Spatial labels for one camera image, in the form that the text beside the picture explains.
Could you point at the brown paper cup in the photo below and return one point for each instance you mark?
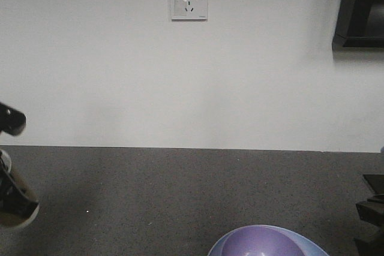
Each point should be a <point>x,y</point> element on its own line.
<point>19,203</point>

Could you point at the black wall cabinet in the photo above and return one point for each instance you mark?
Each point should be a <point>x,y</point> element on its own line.
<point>359,24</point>

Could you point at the black induction cooktop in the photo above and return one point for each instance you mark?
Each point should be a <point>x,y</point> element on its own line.
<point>375,182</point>

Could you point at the light blue plate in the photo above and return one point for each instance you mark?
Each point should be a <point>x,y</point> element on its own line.
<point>308,247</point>

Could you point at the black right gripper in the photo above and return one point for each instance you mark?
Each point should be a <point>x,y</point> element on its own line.
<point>371,211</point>

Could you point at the purple plastic bowl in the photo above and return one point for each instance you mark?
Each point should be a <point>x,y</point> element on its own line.
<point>259,241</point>

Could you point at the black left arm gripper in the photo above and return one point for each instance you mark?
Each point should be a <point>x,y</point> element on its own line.
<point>13,122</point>

